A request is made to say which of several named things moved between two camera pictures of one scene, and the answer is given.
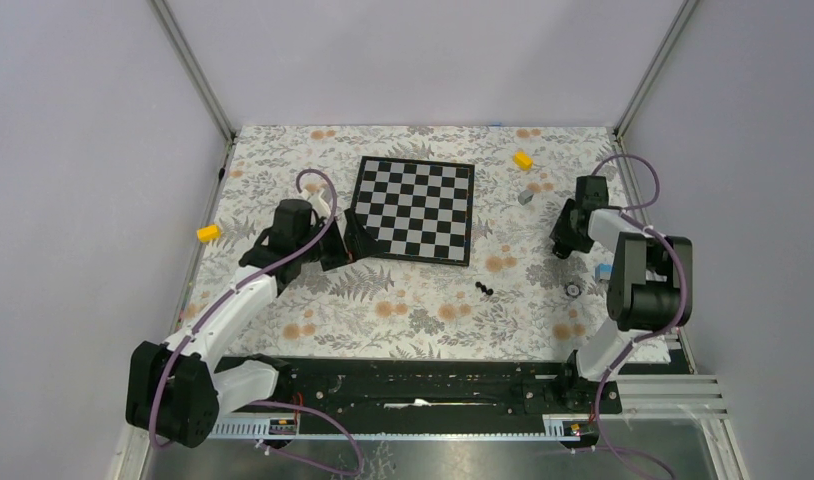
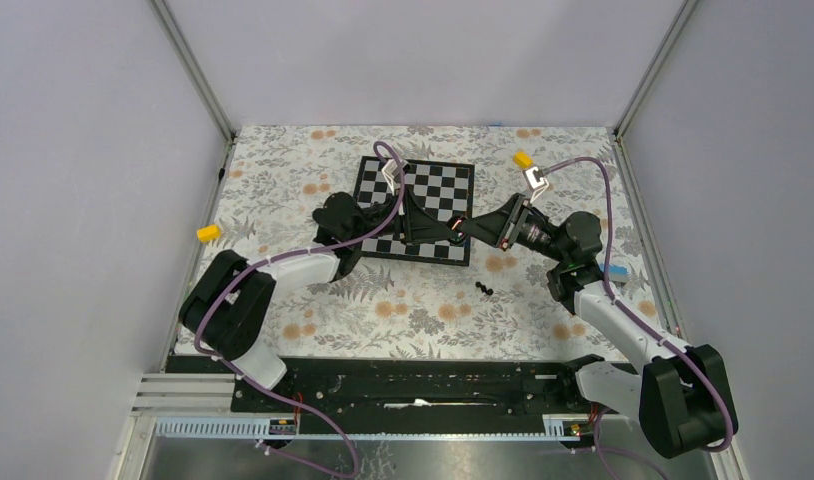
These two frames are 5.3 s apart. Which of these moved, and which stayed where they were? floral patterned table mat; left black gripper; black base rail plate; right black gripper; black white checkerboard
Moved: right black gripper; left black gripper
Stayed: floral patterned table mat; black base rail plate; black white checkerboard
